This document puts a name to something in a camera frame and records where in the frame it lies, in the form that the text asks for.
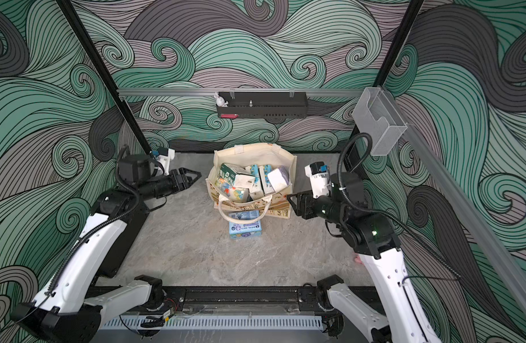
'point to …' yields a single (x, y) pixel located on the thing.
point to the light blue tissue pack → (249, 230)
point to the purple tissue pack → (279, 178)
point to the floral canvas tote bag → (276, 204)
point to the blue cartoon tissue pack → (230, 191)
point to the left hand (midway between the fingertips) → (196, 173)
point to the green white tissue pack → (267, 186)
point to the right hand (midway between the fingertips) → (293, 195)
